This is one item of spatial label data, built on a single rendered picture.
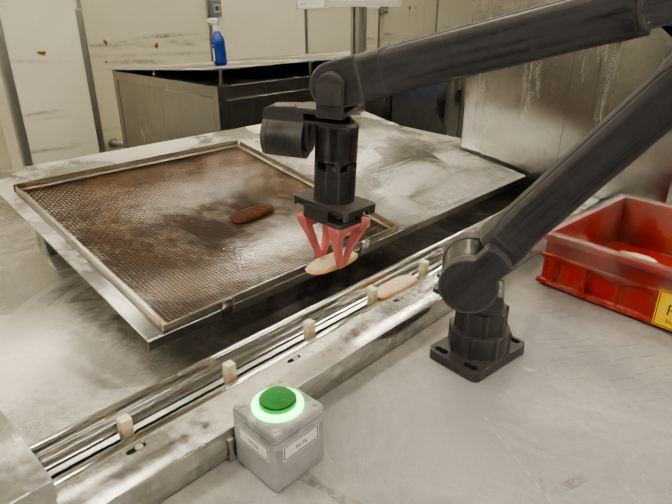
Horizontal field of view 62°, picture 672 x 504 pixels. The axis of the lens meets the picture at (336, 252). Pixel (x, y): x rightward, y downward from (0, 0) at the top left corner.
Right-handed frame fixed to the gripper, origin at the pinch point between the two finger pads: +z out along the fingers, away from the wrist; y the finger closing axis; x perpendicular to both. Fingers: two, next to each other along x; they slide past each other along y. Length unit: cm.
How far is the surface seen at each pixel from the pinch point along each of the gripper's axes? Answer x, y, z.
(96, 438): -36.4, -0.5, 10.2
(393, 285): 12.7, 2.5, 8.2
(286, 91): 143, -163, 10
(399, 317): 4.8, 9.6, 7.8
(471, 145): 82, -24, 1
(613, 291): 36.1, 29.6, 7.2
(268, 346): -12.0, -0.2, 9.8
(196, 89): 100, -179, 8
